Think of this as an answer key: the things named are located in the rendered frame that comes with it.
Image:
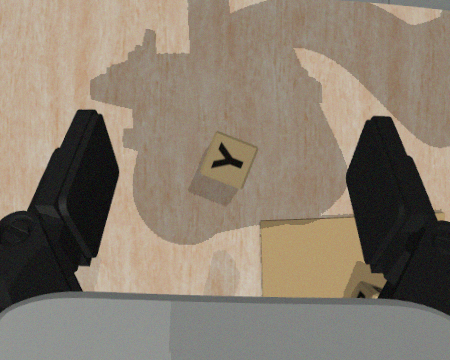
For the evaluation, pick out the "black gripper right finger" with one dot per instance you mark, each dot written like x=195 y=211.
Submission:
x=396 y=229

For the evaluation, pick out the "tan square mat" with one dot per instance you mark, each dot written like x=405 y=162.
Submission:
x=316 y=257

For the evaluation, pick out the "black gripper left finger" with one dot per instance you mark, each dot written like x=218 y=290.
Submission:
x=41 y=248

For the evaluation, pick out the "tan letter block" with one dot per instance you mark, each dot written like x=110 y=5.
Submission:
x=229 y=160
x=367 y=290

